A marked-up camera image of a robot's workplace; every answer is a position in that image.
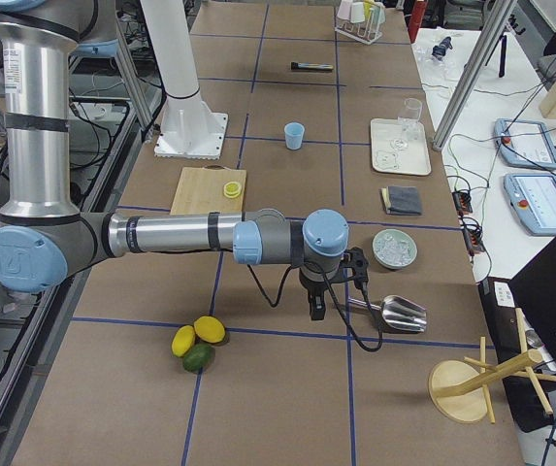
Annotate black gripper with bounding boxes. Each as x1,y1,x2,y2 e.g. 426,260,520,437
299,271,334,321

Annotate steel muddler black tip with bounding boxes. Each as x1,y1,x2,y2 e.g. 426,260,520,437
290,61,334,73

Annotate yellow lemon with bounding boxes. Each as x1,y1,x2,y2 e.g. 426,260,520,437
193,316,226,344
171,325,196,358

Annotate lemon slices on board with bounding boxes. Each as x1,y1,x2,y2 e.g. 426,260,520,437
222,181,243,199

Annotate light blue plastic cup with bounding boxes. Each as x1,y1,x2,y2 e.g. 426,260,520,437
284,121,305,150

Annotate pale pink plastic cup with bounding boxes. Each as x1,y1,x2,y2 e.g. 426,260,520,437
337,0,352,21

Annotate pale green plastic cup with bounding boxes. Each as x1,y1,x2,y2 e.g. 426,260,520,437
365,1,385,30

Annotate white plastic cup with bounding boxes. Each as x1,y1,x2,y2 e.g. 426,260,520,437
349,1,366,24

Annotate steel ice scoop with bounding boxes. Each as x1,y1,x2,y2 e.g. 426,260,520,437
347,295,428,335

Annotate green bowl of ice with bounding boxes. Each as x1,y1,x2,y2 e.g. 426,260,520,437
372,229,417,270

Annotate green lime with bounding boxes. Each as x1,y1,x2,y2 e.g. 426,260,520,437
182,343,214,373

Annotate grey folded cloth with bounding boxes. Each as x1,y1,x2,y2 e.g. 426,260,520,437
380,185,422,216

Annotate wooden cutting board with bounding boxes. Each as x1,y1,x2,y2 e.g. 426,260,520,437
170,167,246,216

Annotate wooden mug tree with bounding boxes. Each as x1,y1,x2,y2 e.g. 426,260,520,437
428,308,556,424

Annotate cream bear tray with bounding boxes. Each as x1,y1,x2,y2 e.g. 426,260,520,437
370,118,432,176

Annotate clear wine glass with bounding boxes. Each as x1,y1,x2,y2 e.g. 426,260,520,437
392,98,422,150

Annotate black laptop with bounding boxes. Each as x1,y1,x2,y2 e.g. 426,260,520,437
478,225,556,434

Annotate blue teach pendant near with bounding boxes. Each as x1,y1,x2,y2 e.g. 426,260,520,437
503,174,556,237

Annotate blue teach pendant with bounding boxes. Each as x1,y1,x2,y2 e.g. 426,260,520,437
493,118,556,170
503,174,556,237

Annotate blue teach pendant far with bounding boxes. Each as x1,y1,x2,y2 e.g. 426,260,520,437
493,118,556,170

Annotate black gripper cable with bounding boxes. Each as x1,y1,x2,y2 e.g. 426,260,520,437
247,261,384,352

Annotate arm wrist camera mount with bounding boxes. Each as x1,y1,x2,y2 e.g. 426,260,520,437
340,248,369,293

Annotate white wire cup rack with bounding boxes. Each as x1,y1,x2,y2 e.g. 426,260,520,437
335,14,385,45

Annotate aluminium frame post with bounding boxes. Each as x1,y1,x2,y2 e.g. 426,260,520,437
432,0,518,151

